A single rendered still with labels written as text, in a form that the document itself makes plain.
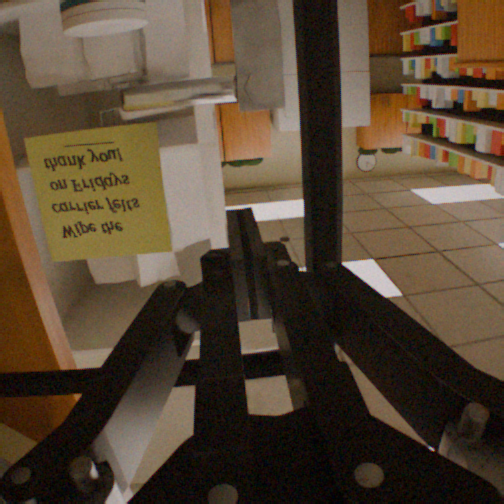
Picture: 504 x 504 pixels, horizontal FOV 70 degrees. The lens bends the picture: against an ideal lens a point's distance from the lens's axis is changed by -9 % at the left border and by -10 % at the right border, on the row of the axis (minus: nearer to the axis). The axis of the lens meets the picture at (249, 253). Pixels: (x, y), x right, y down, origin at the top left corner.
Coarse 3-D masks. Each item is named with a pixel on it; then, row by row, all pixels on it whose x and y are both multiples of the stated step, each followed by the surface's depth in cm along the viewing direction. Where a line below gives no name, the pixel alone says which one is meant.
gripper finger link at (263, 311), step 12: (240, 216) 21; (252, 216) 21; (252, 228) 19; (252, 240) 18; (252, 252) 16; (264, 252) 16; (252, 264) 16; (264, 264) 16; (252, 276) 16; (264, 276) 16; (252, 288) 16; (264, 288) 16; (264, 300) 17; (264, 312) 17
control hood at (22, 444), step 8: (0, 424) 29; (0, 432) 28; (8, 432) 29; (16, 432) 29; (0, 440) 28; (8, 440) 28; (16, 440) 29; (24, 440) 29; (32, 440) 30; (0, 448) 27; (8, 448) 28; (16, 448) 28; (24, 448) 29; (0, 456) 27; (8, 456) 27; (16, 456) 28
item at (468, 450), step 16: (464, 416) 8; (480, 416) 8; (448, 432) 8; (464, 432) 8; (480, 432) 8; (448, 448) 8; (464, 448) 8; (480, 448) 8; (496, 448) 8; (464, 464) 8; (480, 464) 7; (496, 464) 7; (496, 480) 7
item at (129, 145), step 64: (0, 0) 17; (64, 0) 17; (128, 0) 17; (192, 0) 18; (0, 64) 18; (64, 64) 18; (128, 64) 19; (192, 64) 19; (0, 128) 19; (64, 128) 20; (128, 128) 20; (192, 128) 20; (256, 128) 21; (0, 192) 21; (64, 192) 21; (128, 192) 21; (192, 192) 22; (256, 192) 22; (0, 256) 22; (64, 256) 23; (128, 256) 23; (192, 256) 23; (0, 320) 24; (64, 320) 24; (128, 320) 25; (256, 320) 25
